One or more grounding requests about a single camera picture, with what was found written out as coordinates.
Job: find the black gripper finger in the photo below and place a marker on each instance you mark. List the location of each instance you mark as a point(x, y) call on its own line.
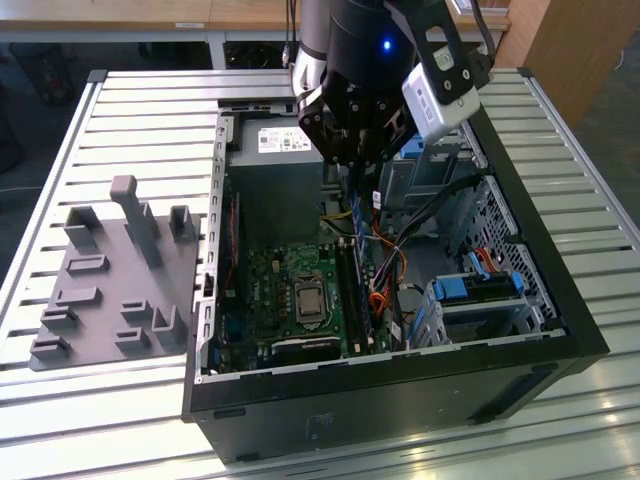
point(385, 132)
point(325, 125)

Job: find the blue RAM stick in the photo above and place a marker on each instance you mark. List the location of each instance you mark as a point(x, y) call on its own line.
point(359, 220)

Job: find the black RAM slot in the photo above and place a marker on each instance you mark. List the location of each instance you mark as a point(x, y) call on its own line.
point(348, 300)

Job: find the blue disk carrier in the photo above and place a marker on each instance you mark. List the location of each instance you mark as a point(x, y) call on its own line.
point(414, 147)
point(450, 290)

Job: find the tall grey drive cage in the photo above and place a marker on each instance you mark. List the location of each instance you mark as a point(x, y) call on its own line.
point(425, 180)

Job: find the grey power supply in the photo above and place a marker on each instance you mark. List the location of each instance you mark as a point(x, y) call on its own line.
point(275, 190)

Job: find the silver CPU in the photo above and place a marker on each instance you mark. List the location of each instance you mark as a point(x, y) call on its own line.
point(311, 301)

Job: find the green motherboard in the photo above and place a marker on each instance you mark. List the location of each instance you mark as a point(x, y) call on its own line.
point(265, 300)

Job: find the low grey drive cage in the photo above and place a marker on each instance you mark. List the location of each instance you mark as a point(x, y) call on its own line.
point(480, 306)

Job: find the wooden cabinet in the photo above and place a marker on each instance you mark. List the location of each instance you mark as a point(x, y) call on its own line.
point(575, 50)

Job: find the black graphics card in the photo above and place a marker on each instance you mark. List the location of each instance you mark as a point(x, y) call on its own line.
point(305, 349)

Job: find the wooden desk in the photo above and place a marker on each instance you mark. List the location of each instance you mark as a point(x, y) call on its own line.
point(100, 12)

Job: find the grey parts rack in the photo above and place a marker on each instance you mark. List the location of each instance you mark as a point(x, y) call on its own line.
point(110, 280)

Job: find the black PC case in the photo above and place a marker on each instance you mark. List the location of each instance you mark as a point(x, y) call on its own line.
point(350, 415)

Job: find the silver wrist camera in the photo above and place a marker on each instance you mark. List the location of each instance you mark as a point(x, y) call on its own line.
point(425, 107)

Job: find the black camera bracket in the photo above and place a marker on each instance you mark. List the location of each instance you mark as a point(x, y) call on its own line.
point(430, 20)

